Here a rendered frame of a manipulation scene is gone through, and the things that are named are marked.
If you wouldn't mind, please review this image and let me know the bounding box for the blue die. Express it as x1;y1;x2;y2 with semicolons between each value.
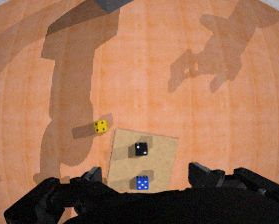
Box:
136;176;149;190

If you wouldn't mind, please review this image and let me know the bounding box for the tan flat mat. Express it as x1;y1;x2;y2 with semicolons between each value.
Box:
107;128;178;193

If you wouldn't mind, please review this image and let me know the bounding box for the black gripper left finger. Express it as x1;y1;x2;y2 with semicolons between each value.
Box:
4;167;140;224

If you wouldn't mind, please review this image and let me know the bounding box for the yellow die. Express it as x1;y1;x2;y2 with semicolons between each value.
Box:
93;120;109;133

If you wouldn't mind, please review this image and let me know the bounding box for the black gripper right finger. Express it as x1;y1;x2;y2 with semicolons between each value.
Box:
185;162;279;203

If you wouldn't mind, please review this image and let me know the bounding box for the black die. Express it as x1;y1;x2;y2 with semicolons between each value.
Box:
135;142;148;156

